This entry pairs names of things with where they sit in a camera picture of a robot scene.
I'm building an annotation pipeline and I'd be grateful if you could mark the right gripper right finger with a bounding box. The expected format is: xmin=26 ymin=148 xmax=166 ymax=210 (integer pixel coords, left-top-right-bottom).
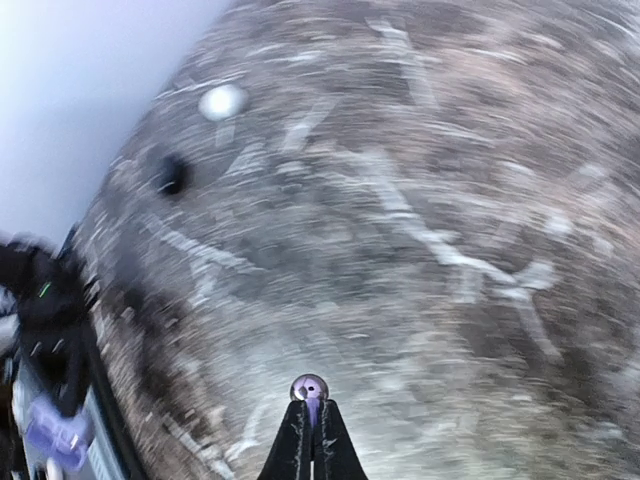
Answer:
xmin=313 ymin=399 xmax=368 ymax=480

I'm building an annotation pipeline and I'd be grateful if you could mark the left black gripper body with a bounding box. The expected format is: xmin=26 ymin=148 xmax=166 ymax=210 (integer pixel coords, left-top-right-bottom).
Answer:
xmin=1 ymin=239 xmax=90 ymax=417

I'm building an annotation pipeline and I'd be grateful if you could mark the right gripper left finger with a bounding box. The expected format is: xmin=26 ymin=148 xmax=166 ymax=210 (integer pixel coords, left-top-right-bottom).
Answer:
xmin=257 ymin=401 xmax=313 ymax=480

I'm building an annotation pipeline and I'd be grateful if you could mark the purple earbud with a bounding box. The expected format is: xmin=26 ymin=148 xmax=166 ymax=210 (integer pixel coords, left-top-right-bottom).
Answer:
xmin=289 ymin=373 xmax=329 ymax=427

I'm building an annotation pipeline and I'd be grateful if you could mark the black earbud charging case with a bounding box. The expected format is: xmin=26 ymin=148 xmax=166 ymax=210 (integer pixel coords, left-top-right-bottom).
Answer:
xmin=155 ymin=153 xmax=189 ymax=196

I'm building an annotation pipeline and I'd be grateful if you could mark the white earbud charging case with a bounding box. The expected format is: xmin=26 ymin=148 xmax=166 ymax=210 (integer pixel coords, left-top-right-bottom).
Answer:
xmin=198 ymin=84 xmax=248 ymax=122

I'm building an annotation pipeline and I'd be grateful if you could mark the purple round charging case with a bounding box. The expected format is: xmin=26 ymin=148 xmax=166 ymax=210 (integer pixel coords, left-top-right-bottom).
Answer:
xmin=26 ymin=395 xmax=94 ymax=472

